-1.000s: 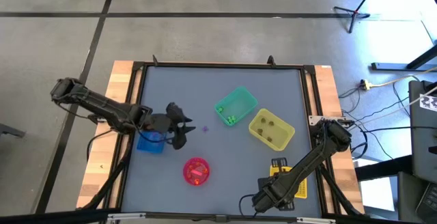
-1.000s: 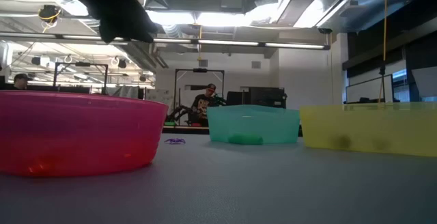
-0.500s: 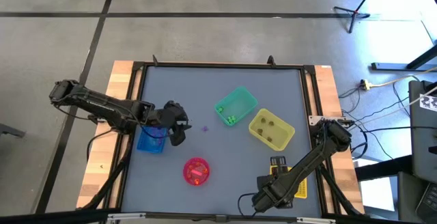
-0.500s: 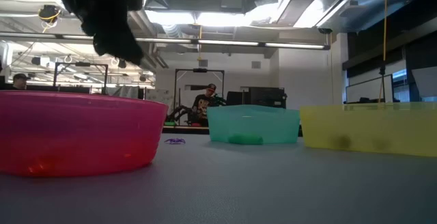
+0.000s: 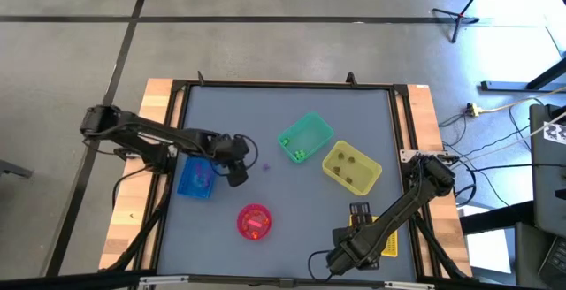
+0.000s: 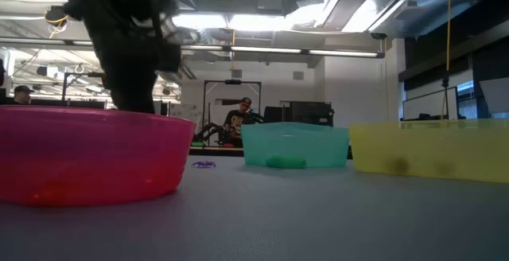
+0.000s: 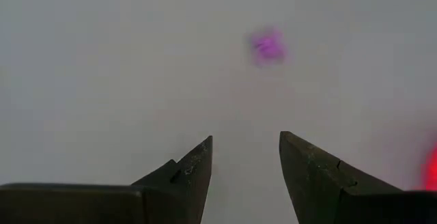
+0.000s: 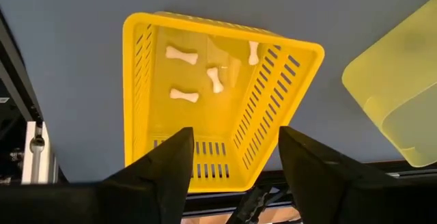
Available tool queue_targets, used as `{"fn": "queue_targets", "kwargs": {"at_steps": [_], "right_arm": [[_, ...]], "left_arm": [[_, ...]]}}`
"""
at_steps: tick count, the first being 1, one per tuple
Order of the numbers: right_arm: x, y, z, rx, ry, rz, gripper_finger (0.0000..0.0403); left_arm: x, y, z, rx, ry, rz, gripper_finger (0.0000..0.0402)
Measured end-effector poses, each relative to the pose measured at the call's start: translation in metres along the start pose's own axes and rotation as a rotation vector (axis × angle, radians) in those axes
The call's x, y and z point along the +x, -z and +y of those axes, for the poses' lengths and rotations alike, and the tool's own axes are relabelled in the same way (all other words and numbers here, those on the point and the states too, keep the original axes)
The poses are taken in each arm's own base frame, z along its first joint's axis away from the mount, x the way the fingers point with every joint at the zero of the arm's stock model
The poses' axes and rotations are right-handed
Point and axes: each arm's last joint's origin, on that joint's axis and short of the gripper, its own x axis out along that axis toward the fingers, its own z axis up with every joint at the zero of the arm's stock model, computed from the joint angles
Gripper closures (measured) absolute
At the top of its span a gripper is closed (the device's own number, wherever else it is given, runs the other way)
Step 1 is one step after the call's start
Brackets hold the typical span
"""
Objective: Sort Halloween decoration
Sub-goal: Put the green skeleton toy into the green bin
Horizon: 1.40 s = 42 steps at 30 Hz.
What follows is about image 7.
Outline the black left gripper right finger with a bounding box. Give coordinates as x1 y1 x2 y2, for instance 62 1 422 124
279 130 437 224

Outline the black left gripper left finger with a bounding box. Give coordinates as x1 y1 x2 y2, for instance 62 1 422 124
0 135 214 224

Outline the small purple plastic decoration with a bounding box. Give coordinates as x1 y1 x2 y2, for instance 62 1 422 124
248 27 290 68

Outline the translucent pink plastic bowl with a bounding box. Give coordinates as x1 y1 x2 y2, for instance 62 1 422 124
417 138 437 193

